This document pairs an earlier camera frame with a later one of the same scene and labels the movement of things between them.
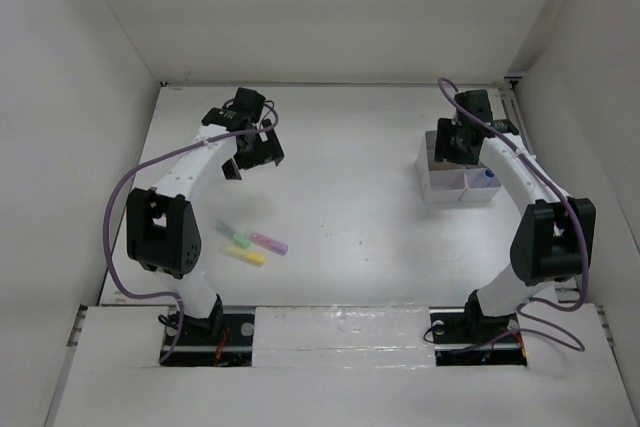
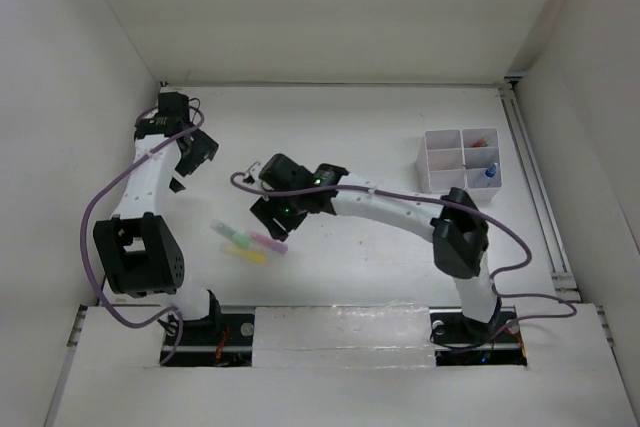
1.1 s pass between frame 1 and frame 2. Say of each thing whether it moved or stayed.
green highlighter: stayed
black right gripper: moved
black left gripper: moved
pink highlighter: stayed
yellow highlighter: stayed
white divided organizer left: stayed
